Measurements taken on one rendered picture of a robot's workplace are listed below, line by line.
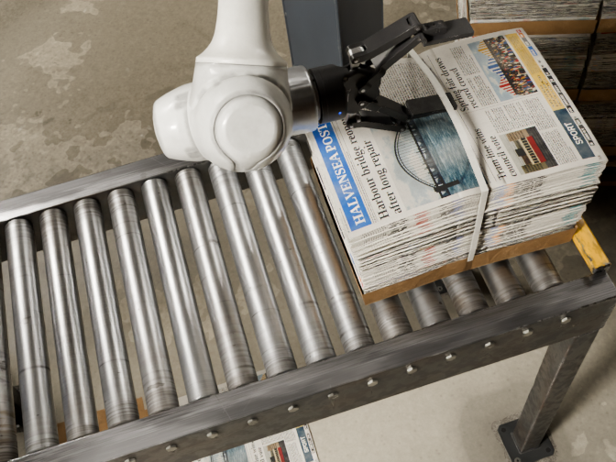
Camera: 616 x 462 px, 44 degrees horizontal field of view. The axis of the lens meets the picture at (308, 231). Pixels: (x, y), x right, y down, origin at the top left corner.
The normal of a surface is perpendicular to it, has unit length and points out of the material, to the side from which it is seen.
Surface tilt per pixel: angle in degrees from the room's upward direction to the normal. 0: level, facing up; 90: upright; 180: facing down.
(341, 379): 0
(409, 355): 0
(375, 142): 3
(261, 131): 55
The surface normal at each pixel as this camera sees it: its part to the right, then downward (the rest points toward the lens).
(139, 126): -0.10, -0.53
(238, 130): 0.20, 0.34
